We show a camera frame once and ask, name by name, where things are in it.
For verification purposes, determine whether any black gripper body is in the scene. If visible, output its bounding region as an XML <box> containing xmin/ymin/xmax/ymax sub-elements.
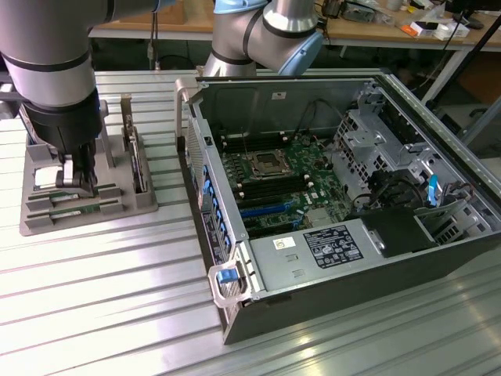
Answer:
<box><xmin>25</xmin><ymin>96</ymin><xmax>105</xmax><ymax>157</ymax></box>

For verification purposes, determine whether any black RAM slot bank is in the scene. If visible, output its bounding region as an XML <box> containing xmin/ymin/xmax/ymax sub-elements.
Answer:
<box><xmin>233</xmin><ymin>172</ymin><xmax>315</xmax><ymax>201</ymax></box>
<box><xmin>219</xmin><ymin>131</ymin><xmax>290</xmax><ymax>154</ymax></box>

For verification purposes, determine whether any silver CPU chip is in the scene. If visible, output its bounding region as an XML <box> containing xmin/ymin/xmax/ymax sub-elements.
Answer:
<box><xmin>33</xmin><ymin>168</ymin><xmax>63</xmax><ymax>192</ymax></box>

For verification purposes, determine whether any grey parts rack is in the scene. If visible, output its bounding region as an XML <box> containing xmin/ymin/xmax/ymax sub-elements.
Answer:
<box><xmin>19</xmin><ymin>99</ymin><xmax>159</xmax><ymax>237</ymax></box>

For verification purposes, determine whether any wooden workbench with cardboard box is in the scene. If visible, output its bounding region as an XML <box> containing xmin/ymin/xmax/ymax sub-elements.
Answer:
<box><xmin>88</xmin><ymin>7</ymin><xmax>215</xmax><ymax>71</ymax></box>

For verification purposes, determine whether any cardboard box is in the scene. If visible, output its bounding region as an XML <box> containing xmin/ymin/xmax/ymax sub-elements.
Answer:
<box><xmin>155</xmin><ymin>6</ymin><xmax>185</xmax><ymax>24</ymax></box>

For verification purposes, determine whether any blue expansion slot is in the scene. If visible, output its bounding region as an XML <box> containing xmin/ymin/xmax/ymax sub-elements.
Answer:
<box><xmin>239</xmin><ymin>202</ymin><xmax>289</xmax><ymax>219</ymax></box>

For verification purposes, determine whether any CPU socket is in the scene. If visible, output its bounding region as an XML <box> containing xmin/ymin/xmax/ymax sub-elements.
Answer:
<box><xmin>244</xmin><ymin>150</ymin><xmax>294</xmax><ymax>181</ymax></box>

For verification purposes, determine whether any grey power supply unit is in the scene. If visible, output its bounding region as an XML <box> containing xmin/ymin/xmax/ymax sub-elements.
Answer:
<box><xmin>249</xmin><ymin>219</ymin><xmax>388</xmax><ymax>293</ymax></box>

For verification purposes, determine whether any green motherboard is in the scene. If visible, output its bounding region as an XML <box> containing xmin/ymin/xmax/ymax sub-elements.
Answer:
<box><xmin>218</xmin><ymin>131</ymin><xmax>353</xmax><ymax>240</ymax></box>

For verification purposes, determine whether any silver chipset heatsink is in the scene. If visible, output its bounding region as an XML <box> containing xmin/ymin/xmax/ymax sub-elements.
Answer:
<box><xmin>305</xmin><ymin>209</ymin><xmax>330</xmax><ymax>228</ymax></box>

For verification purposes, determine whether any metal disk bay cage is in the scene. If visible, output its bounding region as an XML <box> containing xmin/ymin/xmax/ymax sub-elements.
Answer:
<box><xmin>332</xmin><ymin>84</ymin><xmax>430</xmax><ymax>189</ymax></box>

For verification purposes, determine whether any open black PC case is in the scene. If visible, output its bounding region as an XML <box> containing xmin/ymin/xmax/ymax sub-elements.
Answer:
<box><xmin>174</xmin><ymin>68</ymin><xmax>501</xmax><ymax>345</ymax></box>

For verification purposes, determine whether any black fan housing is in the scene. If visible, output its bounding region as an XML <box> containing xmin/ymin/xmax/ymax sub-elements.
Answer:
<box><xmin>368</xmin><ymin>170</ymin><xmax>424</xmax><ymax>209</ymax></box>

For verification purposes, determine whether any cluttered wooden workbench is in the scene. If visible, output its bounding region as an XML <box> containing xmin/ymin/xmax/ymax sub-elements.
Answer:
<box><xmin>320</xmin><ymin>0</ymin><xmax>501</xmax><ymax>103</ymax></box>

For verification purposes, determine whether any black plastic air shroud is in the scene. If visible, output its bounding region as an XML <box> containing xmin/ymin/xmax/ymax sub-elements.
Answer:
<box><xmin>362</xmin><ymin>207</ymin><xmax>439</xmax><ymax>259</ymax></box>

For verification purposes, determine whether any blue disk bay lever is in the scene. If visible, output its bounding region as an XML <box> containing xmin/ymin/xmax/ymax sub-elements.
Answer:
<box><xmin>427</xmin><ymin>175</ymin><xmax>439</xmax><ymax>208</ymax></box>

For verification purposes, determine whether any black and white box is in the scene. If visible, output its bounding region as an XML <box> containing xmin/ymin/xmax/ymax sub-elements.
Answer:
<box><xmin>409</xmin><ymin>20</ymin><xmax>439</xmax><ymax>38</ymax></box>

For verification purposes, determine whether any black slanted pole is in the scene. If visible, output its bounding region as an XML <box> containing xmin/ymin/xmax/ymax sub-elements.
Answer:
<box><xmin>420</xmin><ymin>15</ymin><xmax>501</xmax><ymax>105</ymax></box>

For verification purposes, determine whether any graphics card with metal bracket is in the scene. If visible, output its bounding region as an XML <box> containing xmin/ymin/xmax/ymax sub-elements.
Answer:
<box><xmin>120</xmin><ymin>93</ymin><xmax>152</xmax><ymax>193</ymax></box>

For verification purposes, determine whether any hanging cable with connector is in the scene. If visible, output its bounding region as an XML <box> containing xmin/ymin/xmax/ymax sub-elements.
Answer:
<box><xmin>148</xmin><ymin>0</ymin><xmax>162</xmax><ymax>71</ymax></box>

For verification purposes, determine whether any black wire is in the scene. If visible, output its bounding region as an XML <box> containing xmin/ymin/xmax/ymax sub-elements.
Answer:
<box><xmin>296</xmin><ymin>98</ymin><xmax>346</xmax><ymax>142</ymax></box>

